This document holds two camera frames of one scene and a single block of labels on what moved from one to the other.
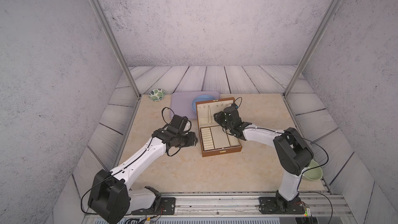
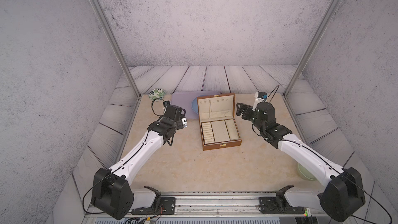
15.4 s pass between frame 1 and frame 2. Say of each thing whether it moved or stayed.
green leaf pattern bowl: stayed
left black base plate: stayed
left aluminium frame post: stayed
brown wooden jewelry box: moved
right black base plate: stayed
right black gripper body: moved
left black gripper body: moved
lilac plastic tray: stayed
